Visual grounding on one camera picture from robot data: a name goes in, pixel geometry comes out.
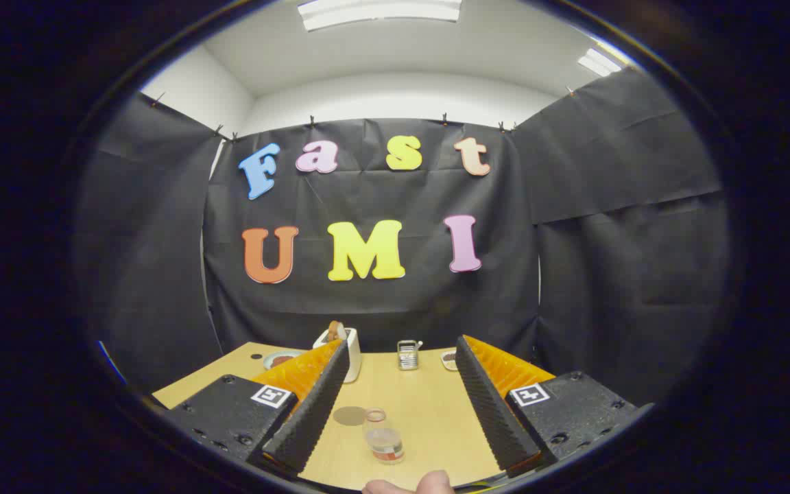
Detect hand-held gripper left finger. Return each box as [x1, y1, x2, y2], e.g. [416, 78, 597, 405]
[162, 338, 351, 478]

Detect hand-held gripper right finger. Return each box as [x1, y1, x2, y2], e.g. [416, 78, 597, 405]
[455, 335, 643, 479]

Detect clear plastic juice bottle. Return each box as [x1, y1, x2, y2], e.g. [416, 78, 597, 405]
[363, 408, 406, 465]

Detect round plate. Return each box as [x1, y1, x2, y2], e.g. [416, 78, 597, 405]
[263, 350, 307, 371]

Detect wooden table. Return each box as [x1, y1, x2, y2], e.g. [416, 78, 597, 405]
[152, 341, 505, 491]

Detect small metal rack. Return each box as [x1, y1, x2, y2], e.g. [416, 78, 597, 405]
[397, 339, 424, 371]

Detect small ceiling light panel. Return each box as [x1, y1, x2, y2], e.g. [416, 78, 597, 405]
[578, 48, 622, 78]

